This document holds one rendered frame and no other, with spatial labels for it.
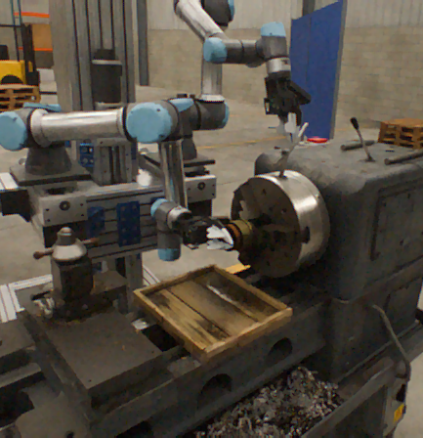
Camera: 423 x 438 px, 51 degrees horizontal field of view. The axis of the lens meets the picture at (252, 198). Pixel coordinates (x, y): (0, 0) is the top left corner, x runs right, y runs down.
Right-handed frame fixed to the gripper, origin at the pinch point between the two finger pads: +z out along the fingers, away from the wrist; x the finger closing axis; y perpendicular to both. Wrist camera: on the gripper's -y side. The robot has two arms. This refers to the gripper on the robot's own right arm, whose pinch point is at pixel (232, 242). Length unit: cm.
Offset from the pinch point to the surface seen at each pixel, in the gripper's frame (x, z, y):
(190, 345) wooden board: -19.3, 8.9, 19.2
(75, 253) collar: 5.1, -6.9, 39.4
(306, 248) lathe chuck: -2.0, 12.1, -17.3
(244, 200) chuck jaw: 8.0, -7.5, -10.6
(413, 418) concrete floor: -108, 17, -98
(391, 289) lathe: -28, 16, -61
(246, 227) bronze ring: 3.0, -0.6, -5.8
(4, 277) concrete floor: -108, -236, 14
